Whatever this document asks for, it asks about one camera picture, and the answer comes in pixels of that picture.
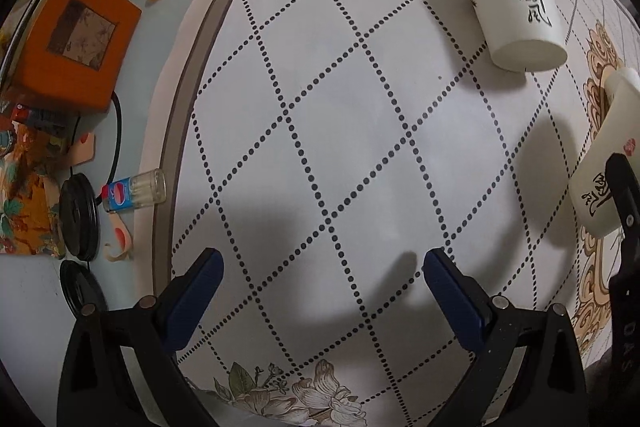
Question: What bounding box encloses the floral diamond pattern tablecloth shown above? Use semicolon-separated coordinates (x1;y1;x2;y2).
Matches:
145;0;639;426

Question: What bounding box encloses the black round lid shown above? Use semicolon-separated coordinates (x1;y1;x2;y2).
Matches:
58;173;100;262
60;260;108;317

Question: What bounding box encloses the colourful snack bag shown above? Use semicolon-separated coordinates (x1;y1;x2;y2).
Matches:
1;117;65;259

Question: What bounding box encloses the orange gift box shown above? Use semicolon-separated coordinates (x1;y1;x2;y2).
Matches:
3;0;141;114

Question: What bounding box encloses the black cable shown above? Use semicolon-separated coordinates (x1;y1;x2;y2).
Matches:
69;0;214;198

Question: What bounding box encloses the small pepsi glass bottle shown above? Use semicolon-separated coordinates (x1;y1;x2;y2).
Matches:
101;168;166;212

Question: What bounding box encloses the white cup with calligraphy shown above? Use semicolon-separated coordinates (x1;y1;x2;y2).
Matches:
568;67;640;240

